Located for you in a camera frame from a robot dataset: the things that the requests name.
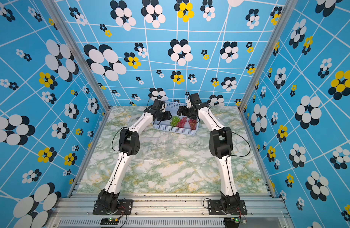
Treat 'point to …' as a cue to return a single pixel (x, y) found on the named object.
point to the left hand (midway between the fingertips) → (171, 115)
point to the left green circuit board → (109, 221)
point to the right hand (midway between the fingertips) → (184, 113)
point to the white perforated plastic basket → (165, 125)
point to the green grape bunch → (175, 120)
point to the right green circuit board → (231, 222)
